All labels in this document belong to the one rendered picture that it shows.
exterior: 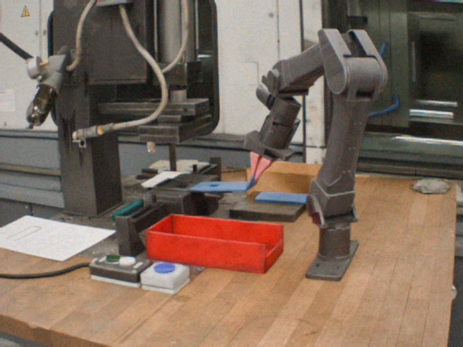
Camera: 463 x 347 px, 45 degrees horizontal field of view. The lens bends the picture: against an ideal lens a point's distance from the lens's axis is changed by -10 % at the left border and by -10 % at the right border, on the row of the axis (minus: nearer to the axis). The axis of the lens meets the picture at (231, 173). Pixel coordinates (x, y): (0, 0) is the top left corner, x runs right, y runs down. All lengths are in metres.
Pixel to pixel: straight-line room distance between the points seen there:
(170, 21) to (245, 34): 0.67
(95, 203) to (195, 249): 0.41
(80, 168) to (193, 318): 0.64
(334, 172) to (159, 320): 0.41
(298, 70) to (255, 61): 0.80
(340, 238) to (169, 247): 0.33
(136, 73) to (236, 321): 0.65
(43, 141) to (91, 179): 1.05
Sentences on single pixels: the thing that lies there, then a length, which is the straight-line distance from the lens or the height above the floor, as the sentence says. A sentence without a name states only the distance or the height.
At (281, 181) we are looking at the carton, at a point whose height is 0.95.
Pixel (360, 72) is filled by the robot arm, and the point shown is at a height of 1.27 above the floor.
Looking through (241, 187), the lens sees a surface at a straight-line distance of 1.34.
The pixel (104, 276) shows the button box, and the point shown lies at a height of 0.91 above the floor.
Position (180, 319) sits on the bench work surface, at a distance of 0.97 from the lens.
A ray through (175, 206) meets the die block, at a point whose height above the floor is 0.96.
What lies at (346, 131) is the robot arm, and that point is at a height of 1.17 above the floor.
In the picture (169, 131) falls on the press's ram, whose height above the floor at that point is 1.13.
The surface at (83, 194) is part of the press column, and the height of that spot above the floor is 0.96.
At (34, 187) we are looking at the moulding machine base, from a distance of 2.61.
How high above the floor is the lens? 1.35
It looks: 14 degrees down
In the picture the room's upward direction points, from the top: 2 degrees counter-clockwise
